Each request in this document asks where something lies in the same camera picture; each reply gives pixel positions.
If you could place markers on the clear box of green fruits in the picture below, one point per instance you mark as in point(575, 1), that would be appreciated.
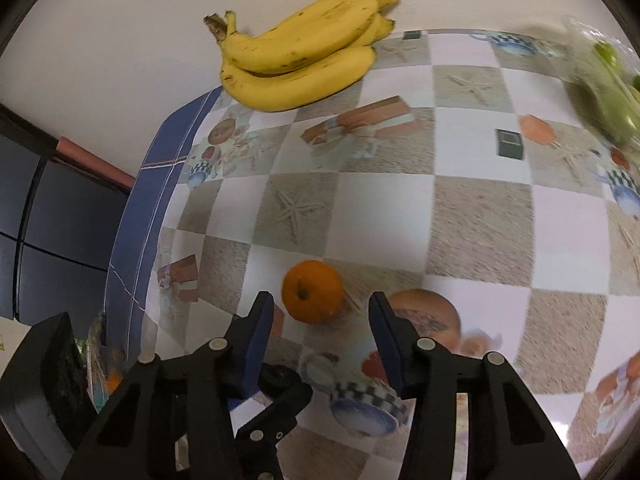
point(608, 71)

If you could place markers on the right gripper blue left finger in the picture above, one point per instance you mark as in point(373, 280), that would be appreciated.
point(258, 325)

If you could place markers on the clear box of small fruits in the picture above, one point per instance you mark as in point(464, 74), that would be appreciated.
point(105, 365)

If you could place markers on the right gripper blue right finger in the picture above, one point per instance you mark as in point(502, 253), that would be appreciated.
point(395, 338)

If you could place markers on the checkered fruit print tablecloth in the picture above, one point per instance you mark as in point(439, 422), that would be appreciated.
point(460, 178)

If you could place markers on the yellow banana bunch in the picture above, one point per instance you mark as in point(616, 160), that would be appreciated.
point(314, 53)

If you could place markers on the small orange tangerine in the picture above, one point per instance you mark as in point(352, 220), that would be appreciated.
point(312, 292)

